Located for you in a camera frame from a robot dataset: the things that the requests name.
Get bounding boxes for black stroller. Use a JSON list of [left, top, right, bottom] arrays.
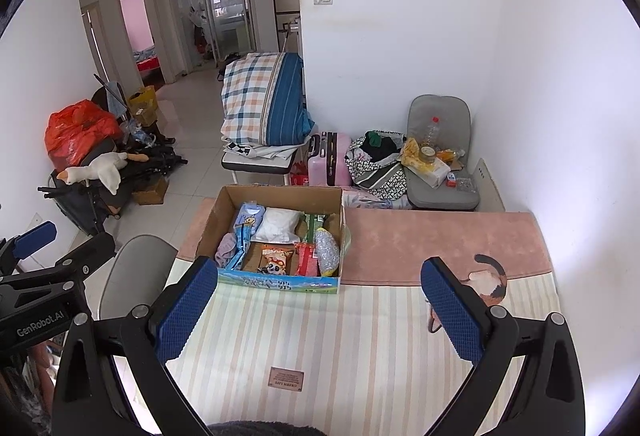
[[39, 136, 188, 237]]

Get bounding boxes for white board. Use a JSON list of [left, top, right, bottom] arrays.
[[470, 158, 506, 213]]

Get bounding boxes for plaid and blue bedding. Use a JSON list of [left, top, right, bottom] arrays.
[[221, 52, 316, 148]]

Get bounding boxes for light blue tissue pack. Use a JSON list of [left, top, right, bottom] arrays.
[[234, 202, 266, 229]]

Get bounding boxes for red snack packet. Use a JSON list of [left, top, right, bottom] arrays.
[[295, 242, 321, 277]]

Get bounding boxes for patterned black white bag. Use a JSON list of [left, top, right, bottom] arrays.
[[345, 131, 408, 189]]

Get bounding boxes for small cardboard box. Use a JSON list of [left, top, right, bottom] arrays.
[[131, 176, 170, 206]]

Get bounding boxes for white stool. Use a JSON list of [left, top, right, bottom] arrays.
[[221, 146, 306, 187]]

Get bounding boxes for red plastic bag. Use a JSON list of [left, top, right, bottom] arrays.
[[45, 99, 123, 172]]

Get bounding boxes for white tissue package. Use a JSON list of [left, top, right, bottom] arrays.
[[415, 158, 451, 188]]

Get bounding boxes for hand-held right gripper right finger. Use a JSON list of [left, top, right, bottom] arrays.
[[420, 257, 586, 436]]

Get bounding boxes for silver foil packet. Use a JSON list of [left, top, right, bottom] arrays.
[[315, 228, 342, 277]]

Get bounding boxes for grey cushioned chair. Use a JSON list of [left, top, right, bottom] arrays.
[[405, 95, 481, 211]]

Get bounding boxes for glass sliding door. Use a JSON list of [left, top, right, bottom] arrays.
[[166, 0, 258, 84]]

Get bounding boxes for green snack packet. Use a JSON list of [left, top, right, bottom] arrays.
[[302, 212, 336, 242]]

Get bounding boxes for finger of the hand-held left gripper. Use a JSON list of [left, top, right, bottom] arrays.
[[0, 221, 57, 274], [54, 232, 117, 282]]

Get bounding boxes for white goose plush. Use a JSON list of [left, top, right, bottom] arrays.
[[56, 152, 150, 196]]

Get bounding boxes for orange snack packet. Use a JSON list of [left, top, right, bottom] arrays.
[[257, 243, 296, 276]]

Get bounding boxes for yellow plastic bag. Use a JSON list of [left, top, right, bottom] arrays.
[[400, 138, 426, 167]]

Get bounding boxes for brown mat label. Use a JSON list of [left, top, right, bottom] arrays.
[[270, 367, 306, 388]]

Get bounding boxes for clear plastic bottle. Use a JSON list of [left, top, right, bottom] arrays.
[[419, 117, 443, 164]]

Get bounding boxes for purple cloth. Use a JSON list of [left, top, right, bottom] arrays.
[[215, 232, 238, 269]]

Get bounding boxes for blue strip packet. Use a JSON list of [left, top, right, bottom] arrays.
[[231, 221, 252, 269]]

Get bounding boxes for grey shell chair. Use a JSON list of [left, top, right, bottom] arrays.
[[98, 235, 178, 322]]

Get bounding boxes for striped mat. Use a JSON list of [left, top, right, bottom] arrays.
[[112, 261, 561, 436]]

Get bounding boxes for pink suitcase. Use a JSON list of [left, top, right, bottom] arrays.
[[306, 132, 353, 189]]

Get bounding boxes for white pillow packet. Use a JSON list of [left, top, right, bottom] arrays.
[[255, 207, 303, 243]]

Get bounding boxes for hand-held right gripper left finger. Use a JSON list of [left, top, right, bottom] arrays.
[[51, 256, 219, 436]]

